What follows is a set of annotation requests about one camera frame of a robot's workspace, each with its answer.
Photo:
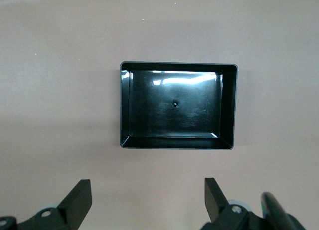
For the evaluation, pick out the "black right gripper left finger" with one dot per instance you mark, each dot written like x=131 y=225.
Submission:
x=72 y=207

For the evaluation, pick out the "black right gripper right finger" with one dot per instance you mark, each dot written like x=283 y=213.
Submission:
x=216 y=207

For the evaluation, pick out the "black plastic box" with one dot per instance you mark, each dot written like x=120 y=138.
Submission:
x=174 y=105

